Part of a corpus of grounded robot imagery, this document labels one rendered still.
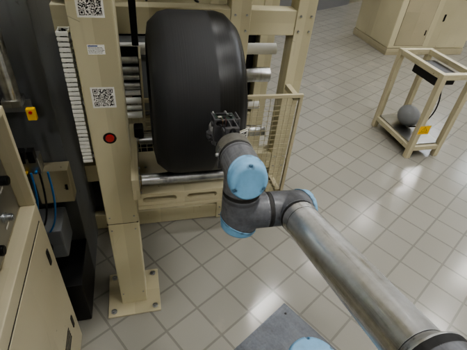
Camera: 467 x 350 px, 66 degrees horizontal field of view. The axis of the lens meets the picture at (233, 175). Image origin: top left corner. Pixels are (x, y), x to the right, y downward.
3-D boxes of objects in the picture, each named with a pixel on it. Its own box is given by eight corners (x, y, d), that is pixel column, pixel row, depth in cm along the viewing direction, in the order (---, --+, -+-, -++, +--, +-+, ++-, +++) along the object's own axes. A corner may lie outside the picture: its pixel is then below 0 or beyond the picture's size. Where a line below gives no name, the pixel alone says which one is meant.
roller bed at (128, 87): (101, 121, 167) (91, 58, 149) (103, 106, 178) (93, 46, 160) (145, 119, 172) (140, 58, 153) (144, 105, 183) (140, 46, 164)
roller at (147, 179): (138, 186, 135) (137, 173, 135) (139, 185, 140) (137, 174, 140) (229, 178, 143) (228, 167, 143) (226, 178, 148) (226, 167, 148)
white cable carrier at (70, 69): (83, 162, 135) (54, 31, 105) (84, 155, 138) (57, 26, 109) (96, 162, 136) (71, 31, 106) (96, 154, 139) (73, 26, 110)
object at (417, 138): (405, 158, 329) (444, 75, 279) (370, 124, 374) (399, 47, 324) (437, 155, 337) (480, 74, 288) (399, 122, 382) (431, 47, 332)
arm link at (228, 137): (252, 170, 92) (215, 173, 90) (247, 160, 96) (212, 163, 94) (256, 138, 88) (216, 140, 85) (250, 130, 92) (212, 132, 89)
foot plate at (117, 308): (108, 319, 187) (108, 317, 186) (110, 276, 207) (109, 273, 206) (161, 310, 193) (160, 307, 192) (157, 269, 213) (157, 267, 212)
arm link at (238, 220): (267, 239, 90) (274, 198, 84) (222, 243, 88) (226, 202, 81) (257, 215, 98) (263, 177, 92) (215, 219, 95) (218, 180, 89)
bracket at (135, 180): (133, 201, 135) (130, 180, 129) (130, 142, 165) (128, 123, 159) (142, 200, 136) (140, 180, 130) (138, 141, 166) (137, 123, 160)
